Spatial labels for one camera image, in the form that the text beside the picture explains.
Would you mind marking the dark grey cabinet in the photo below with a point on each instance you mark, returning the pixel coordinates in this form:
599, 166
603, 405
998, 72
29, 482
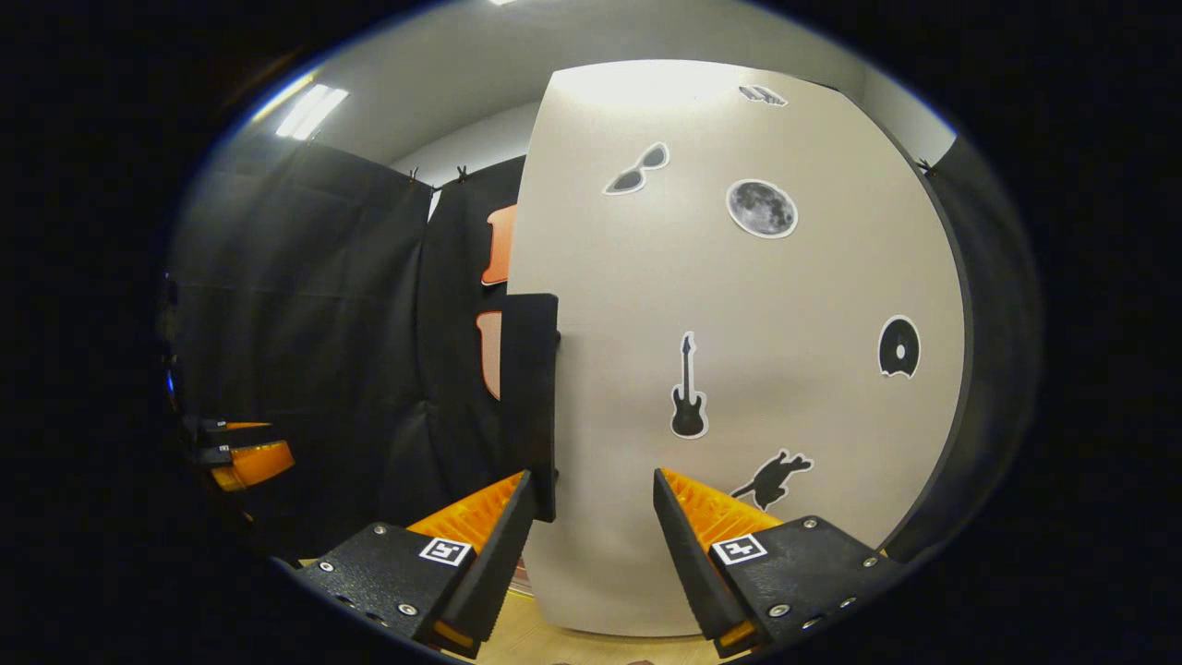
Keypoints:
968, 314

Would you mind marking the beige cabinet door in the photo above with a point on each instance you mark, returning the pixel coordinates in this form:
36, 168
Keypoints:
646, 277

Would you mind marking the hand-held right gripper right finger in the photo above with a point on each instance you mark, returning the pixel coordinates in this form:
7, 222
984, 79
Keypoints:
688, 563

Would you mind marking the black backdrop cloth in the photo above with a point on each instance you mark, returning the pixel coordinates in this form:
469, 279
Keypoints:
323, 323

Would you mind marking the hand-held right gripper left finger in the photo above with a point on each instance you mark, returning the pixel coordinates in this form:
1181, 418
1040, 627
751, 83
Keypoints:
499, 563

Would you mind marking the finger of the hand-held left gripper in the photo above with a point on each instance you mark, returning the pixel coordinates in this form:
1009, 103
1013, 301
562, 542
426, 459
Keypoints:
259, 462
231, 429

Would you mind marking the narrow ceiling light panel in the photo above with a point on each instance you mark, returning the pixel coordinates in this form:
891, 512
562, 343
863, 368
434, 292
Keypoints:
311, 111

